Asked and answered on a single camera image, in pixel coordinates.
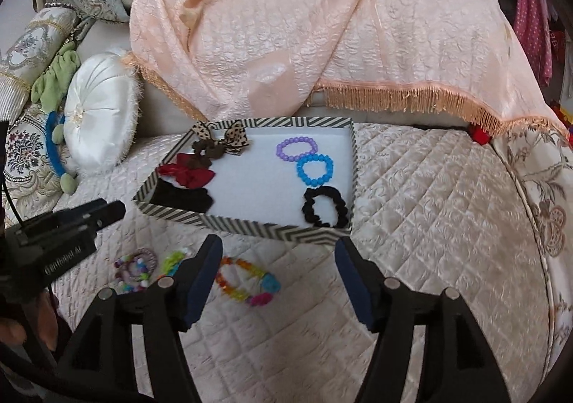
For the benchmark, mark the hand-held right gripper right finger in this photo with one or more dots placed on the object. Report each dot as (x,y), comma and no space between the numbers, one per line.
(353,284)

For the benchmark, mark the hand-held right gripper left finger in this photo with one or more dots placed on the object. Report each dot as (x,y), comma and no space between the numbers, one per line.
(197,284)

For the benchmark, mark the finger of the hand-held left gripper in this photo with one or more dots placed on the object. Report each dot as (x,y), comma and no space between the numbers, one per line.
(103,211)

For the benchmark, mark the grey glitter scrunchie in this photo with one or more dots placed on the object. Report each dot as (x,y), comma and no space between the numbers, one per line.
(150,257)

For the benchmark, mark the black velvet hair bow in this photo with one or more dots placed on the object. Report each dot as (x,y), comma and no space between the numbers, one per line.
(181,197)

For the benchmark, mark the black scrunchie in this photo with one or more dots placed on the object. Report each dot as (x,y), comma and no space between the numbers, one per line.
(311,210)

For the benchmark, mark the red hair bow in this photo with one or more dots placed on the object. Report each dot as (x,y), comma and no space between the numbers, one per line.
(188,172)

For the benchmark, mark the brown scrunchie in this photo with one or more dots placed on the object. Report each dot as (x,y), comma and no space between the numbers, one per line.
(210,150)

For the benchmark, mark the striped white tray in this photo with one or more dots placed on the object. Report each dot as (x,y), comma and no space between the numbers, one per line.
(255,170)

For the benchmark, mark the leopard print hair bow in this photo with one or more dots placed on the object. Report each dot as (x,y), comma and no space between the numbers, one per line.
(235,136)

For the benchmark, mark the person's left hand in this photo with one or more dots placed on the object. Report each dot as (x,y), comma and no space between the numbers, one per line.
(47,318)

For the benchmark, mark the blue plush hoop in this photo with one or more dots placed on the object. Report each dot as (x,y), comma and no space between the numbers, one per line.
(53,147)

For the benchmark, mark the floral embroidered cushion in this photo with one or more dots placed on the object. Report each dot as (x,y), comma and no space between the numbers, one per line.
(27,161)

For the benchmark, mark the white round satin pillow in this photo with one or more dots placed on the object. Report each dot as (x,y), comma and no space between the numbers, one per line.
(100,116)

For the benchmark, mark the cream quilted bedspread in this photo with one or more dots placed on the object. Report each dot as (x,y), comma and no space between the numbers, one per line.
(447,228)

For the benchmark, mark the green plush toy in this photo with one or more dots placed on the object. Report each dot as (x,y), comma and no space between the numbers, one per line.
(56,80)

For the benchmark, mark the striped bolster cushion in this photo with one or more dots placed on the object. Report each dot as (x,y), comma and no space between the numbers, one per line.
(31,49)

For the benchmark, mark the red cloth item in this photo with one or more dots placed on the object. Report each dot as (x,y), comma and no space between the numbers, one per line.
(481,135)

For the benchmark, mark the floral embroidered cover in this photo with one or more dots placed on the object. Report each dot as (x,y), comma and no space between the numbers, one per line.
(544,215)

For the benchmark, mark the peach fringed blanket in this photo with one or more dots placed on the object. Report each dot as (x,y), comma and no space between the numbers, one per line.
(313,27)

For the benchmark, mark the pink dotted garment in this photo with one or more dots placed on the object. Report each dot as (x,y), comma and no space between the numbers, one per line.
(530,18)

